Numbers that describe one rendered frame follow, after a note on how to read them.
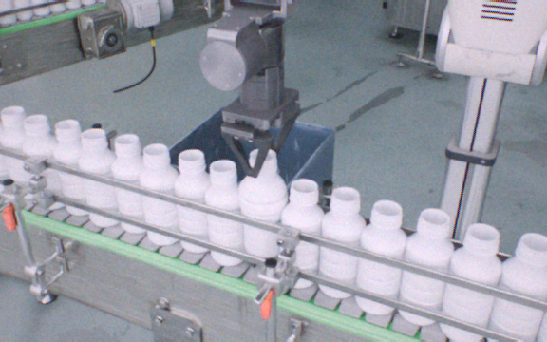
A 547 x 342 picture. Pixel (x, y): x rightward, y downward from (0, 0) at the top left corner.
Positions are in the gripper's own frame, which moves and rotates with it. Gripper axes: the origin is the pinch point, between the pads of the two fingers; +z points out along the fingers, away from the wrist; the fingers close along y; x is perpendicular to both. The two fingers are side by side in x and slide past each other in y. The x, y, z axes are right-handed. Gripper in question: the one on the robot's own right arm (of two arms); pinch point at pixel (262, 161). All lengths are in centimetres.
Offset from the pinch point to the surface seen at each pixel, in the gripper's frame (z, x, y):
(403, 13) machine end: 93, -71, -393
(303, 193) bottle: 2.4, 6.8, 1.7
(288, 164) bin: 37, -21, -57
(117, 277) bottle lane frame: 26.7, -25.3, 5.0
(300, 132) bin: 26, -18, -57
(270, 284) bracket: 11.0, 6.4, 11.0
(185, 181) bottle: 5.9, -12.1, 1.4
